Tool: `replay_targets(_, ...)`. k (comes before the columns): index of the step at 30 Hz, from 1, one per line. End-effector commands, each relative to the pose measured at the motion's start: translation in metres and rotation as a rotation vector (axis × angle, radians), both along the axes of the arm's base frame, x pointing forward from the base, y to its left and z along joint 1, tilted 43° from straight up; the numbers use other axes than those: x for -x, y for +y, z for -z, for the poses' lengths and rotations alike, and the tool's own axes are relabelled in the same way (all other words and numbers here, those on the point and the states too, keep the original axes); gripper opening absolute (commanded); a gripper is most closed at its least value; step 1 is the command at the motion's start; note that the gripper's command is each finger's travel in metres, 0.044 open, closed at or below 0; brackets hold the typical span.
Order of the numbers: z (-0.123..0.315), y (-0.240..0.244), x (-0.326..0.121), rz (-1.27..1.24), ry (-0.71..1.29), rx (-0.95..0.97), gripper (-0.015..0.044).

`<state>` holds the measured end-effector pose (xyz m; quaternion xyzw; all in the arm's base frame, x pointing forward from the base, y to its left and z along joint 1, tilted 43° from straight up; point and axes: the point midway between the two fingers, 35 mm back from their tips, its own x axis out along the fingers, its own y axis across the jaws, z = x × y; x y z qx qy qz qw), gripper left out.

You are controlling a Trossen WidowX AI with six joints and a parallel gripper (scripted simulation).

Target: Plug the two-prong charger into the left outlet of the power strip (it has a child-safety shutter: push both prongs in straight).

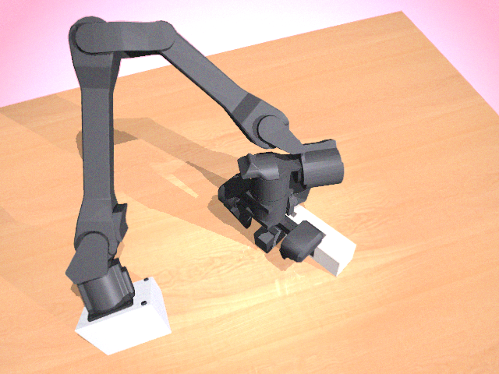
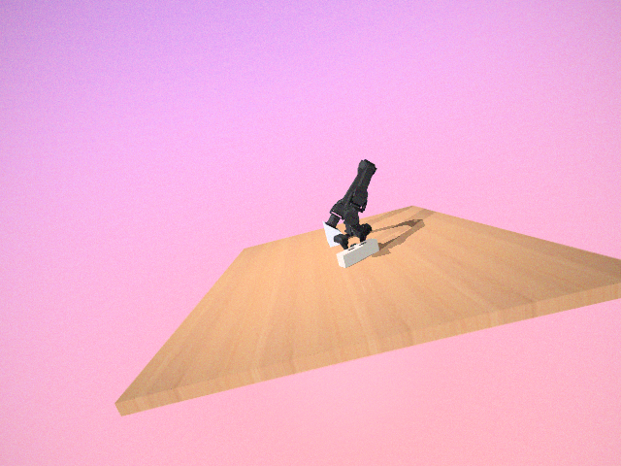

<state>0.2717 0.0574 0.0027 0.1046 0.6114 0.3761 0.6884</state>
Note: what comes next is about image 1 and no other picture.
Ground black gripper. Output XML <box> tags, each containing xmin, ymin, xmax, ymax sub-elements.
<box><xmin>218</xmin><ymin>173</ymin><xmax>324</xmax><ymax>263</ymax></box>

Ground black two-prong plug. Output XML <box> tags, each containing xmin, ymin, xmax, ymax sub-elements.
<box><xmin>253</xmin><ymin>226</ymin><xmax>285</xmax><ymax>254</ymax></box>

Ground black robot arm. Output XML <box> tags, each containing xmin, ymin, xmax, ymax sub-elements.
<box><xmin>65</xmin><ymin>16</ymin><xmax>345</xmax><ymax>322</ymax></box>

